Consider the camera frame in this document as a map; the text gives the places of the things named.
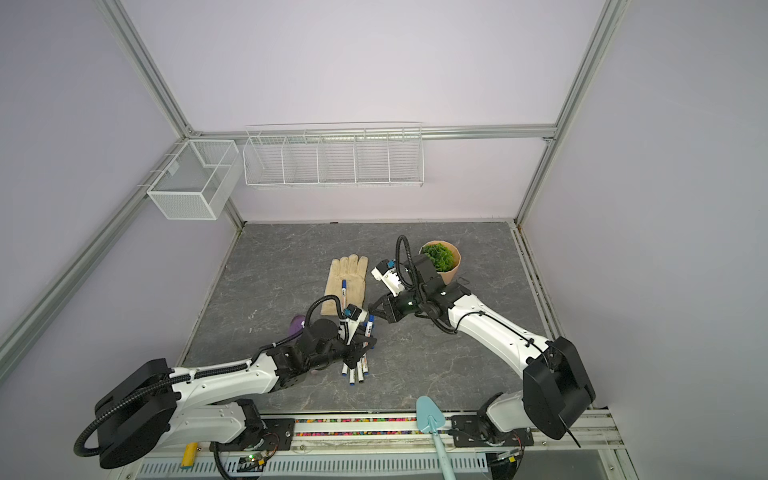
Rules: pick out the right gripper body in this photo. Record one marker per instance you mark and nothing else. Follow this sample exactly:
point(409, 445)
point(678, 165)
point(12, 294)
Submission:
point(409, 304)

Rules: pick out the light blue shovel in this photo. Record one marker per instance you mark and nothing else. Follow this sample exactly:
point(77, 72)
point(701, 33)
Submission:
point(430, 420)

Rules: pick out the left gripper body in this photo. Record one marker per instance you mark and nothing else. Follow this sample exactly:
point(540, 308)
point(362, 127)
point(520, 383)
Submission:
point(338, 351)

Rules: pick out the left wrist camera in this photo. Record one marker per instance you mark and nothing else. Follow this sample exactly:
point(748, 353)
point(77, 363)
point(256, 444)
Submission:
point(354, 316)

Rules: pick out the tan pot with green plant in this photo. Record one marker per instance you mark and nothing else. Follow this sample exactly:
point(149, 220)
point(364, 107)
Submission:
point(445, 257)

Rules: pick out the white mesh box basket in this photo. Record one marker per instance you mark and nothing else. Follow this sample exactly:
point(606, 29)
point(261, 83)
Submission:
point(198, 181)

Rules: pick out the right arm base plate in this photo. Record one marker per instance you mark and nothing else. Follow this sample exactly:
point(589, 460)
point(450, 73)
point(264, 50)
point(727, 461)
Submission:
point(472, 430)

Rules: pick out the white wire shelf basket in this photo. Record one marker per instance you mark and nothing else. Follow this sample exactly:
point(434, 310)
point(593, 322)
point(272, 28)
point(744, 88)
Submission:
point(334, 154)

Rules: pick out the yellow handled tool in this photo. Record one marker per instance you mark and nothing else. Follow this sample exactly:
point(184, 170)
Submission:
point(189, 456)

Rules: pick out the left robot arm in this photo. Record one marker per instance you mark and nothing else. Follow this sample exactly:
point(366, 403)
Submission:
point(158, 406)

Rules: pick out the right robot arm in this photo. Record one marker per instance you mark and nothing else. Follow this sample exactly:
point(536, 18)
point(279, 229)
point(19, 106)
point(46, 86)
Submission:
point(556, 387)

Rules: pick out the beige fabric glove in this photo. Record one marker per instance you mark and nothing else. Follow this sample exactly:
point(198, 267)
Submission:
point(347, 279)

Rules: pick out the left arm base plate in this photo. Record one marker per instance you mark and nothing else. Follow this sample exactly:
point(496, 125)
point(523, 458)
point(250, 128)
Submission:
point(276, 434)

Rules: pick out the white marker pen one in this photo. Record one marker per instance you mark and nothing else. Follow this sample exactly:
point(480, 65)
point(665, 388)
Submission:
point(344, 294)

